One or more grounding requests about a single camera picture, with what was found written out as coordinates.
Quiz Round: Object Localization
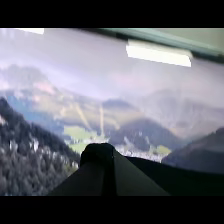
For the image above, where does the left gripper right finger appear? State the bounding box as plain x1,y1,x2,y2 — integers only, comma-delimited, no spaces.
111,147,170,197

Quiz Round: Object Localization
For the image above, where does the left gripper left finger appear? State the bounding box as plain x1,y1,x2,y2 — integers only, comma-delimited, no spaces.
48,142,113,197

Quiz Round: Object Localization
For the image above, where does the black garment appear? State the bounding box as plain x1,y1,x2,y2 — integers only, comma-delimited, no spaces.
125,155,224,197

